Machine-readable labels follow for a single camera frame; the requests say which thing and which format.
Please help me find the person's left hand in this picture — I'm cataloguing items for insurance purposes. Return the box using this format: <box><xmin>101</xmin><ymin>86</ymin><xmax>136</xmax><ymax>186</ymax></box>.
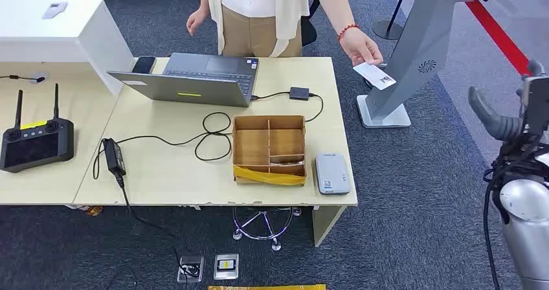
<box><xmin>339</xmin><ymin>27</ymin><xmax>384</xmax><ymax>67</ymax></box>

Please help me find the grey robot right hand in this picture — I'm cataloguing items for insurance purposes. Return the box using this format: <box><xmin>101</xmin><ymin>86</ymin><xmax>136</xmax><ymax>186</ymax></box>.
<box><xmin>468</xmin><ymin>60</ymin><xmax>547</xmax><ymax>143</ymax></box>

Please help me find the person's right hand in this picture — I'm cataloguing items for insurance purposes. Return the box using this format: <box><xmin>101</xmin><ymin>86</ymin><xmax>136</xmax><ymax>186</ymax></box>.
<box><xmin>186</xmin><ymin>7</ymin><xmax>210</xmax><ymax>37</ymax></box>

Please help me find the white ID card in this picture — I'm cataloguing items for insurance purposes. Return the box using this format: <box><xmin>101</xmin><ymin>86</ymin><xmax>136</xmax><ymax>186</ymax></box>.
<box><xmin>352</xmin><ymin>61</ymin><xmax>397</xmax><ymax>91</ymax></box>

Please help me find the person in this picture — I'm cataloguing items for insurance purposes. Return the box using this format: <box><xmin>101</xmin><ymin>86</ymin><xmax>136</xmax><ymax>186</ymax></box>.
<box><xmin>186</xmin><ymin>0</ymin><xmax>384</xmax><ymax>67</ymax></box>

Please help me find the grey white card reader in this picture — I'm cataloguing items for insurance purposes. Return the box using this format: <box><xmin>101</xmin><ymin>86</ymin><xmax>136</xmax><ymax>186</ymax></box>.
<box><xmin>315</xmin><ymin>153</ymin><xmax>352</xmax><ymax>196</ymax></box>

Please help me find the room key card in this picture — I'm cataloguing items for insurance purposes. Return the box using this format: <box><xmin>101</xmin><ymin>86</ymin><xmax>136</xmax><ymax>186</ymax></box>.
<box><xmin>270</xmin><ymin>159</ymin><xmax>306</xmax><ymax>168</ymax></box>

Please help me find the black office chair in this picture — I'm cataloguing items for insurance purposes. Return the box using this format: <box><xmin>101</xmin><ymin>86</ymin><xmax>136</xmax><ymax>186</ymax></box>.
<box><xmin>300</xmin><ymin>0</ymin><xmax>321</xmax><ymax>47</ymax></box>

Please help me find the grey kiosk stand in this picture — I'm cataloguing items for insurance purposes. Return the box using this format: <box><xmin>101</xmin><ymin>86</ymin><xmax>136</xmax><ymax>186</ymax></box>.
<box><xmin>357</xmin><ymin>0</ymin><xmax>493</xmax><ymax>129</ymax></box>

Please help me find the black smartphone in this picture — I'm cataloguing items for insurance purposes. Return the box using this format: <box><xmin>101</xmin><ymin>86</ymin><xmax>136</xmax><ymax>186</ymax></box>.
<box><xmin>131</xmin><ymin>56</ymin><xmax>157</xmax><ymax>74</ymax></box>

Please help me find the grey laptop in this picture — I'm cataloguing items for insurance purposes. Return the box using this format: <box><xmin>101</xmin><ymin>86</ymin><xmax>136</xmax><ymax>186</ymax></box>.
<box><xmin>107</xmin><ymin>52</ymin><xmax>260</xmax><ymax>108</ymax></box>

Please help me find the red barrier belt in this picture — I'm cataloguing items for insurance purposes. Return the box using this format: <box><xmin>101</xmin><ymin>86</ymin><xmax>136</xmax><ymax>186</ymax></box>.
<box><xmin>465</xmin><ymin>0</ymin><xmax>533</xmax><ymax>76</ymax></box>

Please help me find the brown cardboard divider box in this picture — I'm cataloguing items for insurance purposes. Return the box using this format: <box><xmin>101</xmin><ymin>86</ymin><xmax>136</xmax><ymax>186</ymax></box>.
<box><xmin>232</xmin><ymin>115</ymin><xmax>308</xmax><ymax>187</ymax></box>

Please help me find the small white flat device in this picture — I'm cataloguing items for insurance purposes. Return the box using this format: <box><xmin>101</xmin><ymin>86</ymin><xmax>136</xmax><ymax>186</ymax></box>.
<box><xmin>41</xmin><ymin>1</ymin><xmax>69</xmax><ymax>20</ymax></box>

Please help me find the white counter block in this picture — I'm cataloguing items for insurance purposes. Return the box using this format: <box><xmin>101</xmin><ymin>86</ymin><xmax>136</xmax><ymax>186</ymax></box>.
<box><xmin>0</xmin><ymin>0</ymin><xmax>135</xmax><ymax>96</ymax></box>

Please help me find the black power adapter brick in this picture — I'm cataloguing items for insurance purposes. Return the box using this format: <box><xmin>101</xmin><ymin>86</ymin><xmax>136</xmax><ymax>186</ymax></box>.
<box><xmin>102</xmin><ymin>138</ymin><xmax>127</xmax><ymax>177</ymax></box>

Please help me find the beige desk leg panel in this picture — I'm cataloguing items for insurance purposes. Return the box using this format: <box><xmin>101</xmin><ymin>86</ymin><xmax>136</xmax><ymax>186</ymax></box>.
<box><xmin>312</xmin><ymin>205</ymin><xmax>346</xmax><ymax>248</ymax></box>

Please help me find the black remote controller with antennas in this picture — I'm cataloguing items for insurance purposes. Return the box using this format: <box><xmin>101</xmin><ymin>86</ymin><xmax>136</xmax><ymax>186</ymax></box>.
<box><xmin>0</xmin><ymin>83</ymin><xmax>75</xmax><ymax>173</ymax></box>

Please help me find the chrome stool base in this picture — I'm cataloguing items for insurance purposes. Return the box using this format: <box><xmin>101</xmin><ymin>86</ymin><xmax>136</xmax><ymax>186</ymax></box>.
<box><xmin>232</xmin><ymin>206</ymin><xmax>302</xmax><ymax>252</ymax></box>

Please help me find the orange wrapper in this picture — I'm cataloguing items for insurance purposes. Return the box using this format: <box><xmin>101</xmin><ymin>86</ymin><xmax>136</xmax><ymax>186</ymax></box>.
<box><xmin>77</xmin><ymin>205</ymin><xmax>104</xmax><ymax>217</ymax></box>

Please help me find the silver floor socket plate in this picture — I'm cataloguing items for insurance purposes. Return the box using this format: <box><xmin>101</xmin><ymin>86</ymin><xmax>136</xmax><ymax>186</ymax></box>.
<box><xmin>213</xmin><ymin>253</ymin><xmax>240</xmax><ymax>281</ymax></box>

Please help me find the open floor socket box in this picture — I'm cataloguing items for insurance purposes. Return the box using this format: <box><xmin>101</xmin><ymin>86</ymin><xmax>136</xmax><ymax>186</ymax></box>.
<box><xmin>177</xmin><ymin>256</ymin><xmax>205</xmax><ymax>284</ymax></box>

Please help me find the yellow floor tape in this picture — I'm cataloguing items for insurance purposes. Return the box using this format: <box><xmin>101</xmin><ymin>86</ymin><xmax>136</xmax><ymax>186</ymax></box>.
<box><xmin>208</xmin><ymin>284</ymin><xmax>327</xmax><ymax>290</ymax></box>

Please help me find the red bead bracelet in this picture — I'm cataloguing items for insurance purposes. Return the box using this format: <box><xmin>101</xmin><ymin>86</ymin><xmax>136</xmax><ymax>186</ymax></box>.
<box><xmin>336</xmin><ymin>23</ymin><xmax>360</xmax><ymax>43</ymax></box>

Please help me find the black stanchion post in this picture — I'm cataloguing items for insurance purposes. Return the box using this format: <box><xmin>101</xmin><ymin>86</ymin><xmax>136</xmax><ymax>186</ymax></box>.
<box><xmin>372</xmin><ymin>0</ymin><xmax>412</xmax><ymax>41</ymax></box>

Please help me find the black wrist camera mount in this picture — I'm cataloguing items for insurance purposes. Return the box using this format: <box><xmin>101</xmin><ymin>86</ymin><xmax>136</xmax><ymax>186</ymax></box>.
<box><xmin>520</xmin><ymin>75</ymin><xmax>549</xmax><ymax>135</ymax></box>

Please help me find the thin black usb cable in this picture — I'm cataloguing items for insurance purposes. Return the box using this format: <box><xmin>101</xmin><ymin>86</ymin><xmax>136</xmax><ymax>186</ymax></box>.
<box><xmin>251</xmin><ymin>91</ymin><xmax>291</xmax><ymax>102</ymax></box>
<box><xmin>305</xmin><ymin>92</ymin><xmax>324</xmax><ymax>123</ymax></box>

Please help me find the looped black adapter cable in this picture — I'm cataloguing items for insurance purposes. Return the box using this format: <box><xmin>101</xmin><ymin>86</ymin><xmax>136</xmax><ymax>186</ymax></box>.
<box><xmin>92</xmin><ymin>111</ymin><xmax>233</xmax><ymax>181</ymax></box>

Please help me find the thin black desk cable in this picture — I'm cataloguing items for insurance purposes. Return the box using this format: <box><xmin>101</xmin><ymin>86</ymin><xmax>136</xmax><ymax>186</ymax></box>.
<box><xmin>0</xmin><ymin>74</ymin><xmax>46</xmax><ymax>84</ymax></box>

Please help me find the black mains cable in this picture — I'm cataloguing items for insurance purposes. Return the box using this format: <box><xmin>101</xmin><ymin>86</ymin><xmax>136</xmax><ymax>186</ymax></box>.
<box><xmin>115</xmin><ymin>172</ymin><xmax>203</xmax><ymax>278</ymax></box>

